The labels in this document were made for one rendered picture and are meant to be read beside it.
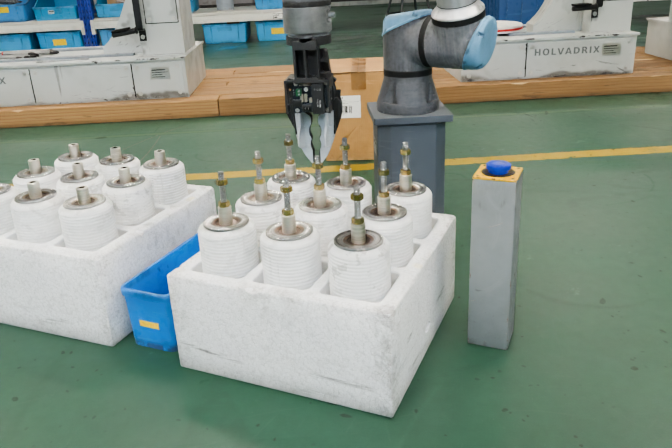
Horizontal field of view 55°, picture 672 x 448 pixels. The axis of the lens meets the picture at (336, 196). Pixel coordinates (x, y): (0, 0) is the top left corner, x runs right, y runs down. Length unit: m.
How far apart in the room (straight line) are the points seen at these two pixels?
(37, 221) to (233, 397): 0.51
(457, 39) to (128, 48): 2.08
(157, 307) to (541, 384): 0.66
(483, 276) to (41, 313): 0.83
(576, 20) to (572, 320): 2.26
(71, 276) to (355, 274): 0.55
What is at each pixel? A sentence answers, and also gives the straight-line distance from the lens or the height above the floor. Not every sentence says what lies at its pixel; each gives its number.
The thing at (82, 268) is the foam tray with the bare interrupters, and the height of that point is 0.16.
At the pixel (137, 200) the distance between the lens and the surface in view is 1.33.
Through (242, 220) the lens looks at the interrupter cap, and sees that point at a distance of 1.08.
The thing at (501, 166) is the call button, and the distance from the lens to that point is 1.07.
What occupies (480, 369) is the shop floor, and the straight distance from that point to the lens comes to 1.14.
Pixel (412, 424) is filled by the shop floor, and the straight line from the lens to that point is 1.02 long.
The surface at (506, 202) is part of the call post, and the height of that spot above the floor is 0.28.
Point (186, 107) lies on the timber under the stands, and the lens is 2.98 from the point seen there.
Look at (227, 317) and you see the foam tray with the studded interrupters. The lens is 1.07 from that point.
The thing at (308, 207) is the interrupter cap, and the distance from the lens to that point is 1.11.
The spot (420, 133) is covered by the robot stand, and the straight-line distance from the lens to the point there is 1.53.
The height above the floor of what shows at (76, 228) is 0.22.
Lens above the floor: 0.66
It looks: 21 degrees down
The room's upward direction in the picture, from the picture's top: 3 degrees counter-clockwise
